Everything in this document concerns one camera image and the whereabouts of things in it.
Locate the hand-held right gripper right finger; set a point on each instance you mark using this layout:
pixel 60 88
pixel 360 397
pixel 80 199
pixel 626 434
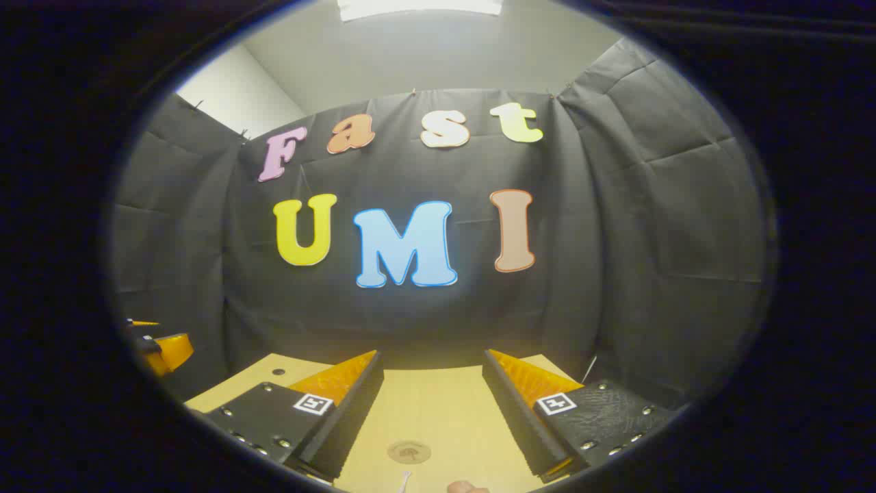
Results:
pixel 520 431

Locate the round wooden coaster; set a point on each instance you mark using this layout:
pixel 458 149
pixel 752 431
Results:
pixel 409 452

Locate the ceiling light panel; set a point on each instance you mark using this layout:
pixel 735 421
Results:
pixel 417 7

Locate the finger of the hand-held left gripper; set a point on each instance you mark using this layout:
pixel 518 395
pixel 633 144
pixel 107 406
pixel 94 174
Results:
pixel 145 322
pixel 174 350

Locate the light wooden desktop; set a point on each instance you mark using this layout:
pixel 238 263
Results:
pixel 438 411

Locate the black backdrop cloth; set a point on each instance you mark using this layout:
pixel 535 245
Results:
pixel 616 274

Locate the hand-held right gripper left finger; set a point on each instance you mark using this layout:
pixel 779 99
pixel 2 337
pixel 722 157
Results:
pixel 349 424

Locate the pale pink toothbrush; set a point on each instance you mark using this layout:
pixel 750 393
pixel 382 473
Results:
pixel 405 481

